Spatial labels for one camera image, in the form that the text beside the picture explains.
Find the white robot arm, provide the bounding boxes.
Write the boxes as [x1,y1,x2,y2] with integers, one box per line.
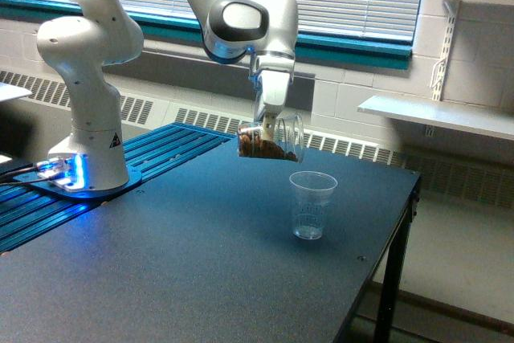
[37,0,298,193]

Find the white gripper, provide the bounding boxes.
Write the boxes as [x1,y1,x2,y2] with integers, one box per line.
[249,51,295,142]

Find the black cable at base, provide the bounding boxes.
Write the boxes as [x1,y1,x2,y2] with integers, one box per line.
[0,161,65,187]

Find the white object left edge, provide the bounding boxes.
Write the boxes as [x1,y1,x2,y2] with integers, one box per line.
[0,82,32,102]

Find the empty clear plastic cup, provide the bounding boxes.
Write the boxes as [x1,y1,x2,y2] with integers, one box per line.
[289,170,338,240]

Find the white shelf bracket rail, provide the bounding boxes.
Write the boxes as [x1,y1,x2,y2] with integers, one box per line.
[430,0,459,101]

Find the blue ribbed mounting plate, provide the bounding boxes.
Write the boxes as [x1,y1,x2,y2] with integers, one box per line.
[1,123,235,252]

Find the black table leg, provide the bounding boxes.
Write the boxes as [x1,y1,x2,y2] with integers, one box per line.
[373,186,420,342]

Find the clear cup with nuts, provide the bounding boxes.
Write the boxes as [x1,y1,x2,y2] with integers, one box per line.
[237,114,304,163]

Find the white lower wall shelf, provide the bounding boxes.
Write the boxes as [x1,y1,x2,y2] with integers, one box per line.
[357,96,513,141]

